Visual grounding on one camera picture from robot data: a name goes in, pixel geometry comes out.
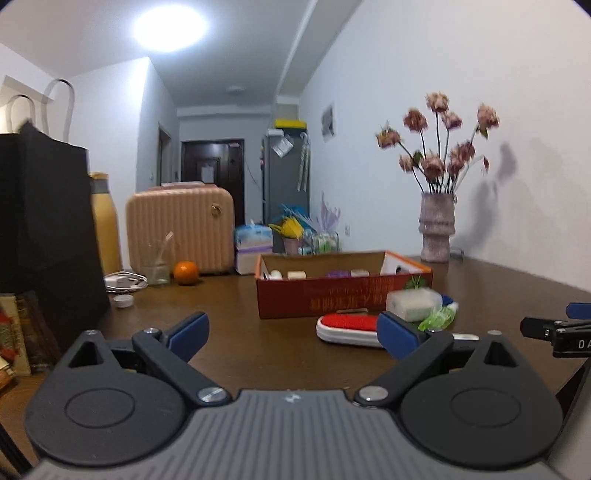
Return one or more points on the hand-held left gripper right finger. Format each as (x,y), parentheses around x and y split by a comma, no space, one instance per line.
(398,337)

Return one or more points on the glass cup with straw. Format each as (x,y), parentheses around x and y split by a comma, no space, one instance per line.
(154,272)

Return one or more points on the round ceiling lamp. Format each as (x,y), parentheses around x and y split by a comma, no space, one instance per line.
(168,27)

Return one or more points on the blue folding rack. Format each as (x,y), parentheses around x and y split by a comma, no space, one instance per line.
(295,212)

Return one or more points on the pink flower pot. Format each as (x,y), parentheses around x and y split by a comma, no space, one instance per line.
(293,246)

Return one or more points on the folded white umbrella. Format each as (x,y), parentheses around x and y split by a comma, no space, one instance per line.
(303,161)

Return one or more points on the purple tissue pack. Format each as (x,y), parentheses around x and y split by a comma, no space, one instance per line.
(249,261)

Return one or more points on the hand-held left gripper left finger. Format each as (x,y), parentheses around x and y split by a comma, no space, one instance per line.
(188,334)

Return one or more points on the grey ceramic vase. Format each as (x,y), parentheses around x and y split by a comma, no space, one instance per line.
(436,230)

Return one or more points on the pink ribbed suitcase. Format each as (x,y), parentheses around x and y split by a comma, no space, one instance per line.
(180,226)

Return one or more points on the red gold snack box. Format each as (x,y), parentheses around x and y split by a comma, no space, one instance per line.
(27,332)

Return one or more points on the small white beige bottle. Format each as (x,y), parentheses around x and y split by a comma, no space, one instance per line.
(297,275)

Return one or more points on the orange fruit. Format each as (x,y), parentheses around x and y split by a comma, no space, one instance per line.
(186,273)

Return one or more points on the yellow thermos bottle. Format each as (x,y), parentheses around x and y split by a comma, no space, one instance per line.
(106,226)

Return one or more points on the small white lid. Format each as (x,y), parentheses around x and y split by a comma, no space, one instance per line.
(123,302)

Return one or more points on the black eyeglasses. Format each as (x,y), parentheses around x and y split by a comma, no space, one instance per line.
(457,254)

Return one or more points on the black paper bag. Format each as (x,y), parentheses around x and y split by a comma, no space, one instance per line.
(46,221)

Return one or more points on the clear white plastic box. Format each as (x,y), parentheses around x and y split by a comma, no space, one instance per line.
(411,302)

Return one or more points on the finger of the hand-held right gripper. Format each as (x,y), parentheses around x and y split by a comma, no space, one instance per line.
(538,326)
(579,310)

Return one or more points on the red white lint brush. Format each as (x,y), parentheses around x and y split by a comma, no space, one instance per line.
(344,325)

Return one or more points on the side room door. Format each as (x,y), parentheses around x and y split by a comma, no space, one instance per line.
(164,157)

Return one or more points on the red cardboard box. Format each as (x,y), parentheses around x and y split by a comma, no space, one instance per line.
(323,295)

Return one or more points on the paper sheet on door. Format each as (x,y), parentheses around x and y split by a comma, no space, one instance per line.
(209,171)

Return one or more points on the clear plastic pouch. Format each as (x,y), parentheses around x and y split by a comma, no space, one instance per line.
(281,146)

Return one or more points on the grey refrigerator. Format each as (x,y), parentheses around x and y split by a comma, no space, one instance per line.
(286,180)

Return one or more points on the dried pink roses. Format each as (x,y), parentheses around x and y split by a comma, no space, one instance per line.
(438,147)

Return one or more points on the purple artificial flowers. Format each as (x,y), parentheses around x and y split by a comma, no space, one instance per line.
(328,214)

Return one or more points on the yellow box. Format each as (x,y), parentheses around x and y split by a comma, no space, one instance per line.
(290,123)

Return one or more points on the wall picture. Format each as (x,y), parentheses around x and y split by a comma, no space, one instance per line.
(328,121)

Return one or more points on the green packet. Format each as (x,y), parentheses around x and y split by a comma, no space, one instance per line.
(438,317)

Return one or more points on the dark entrance door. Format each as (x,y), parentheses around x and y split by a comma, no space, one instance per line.
(217,157)

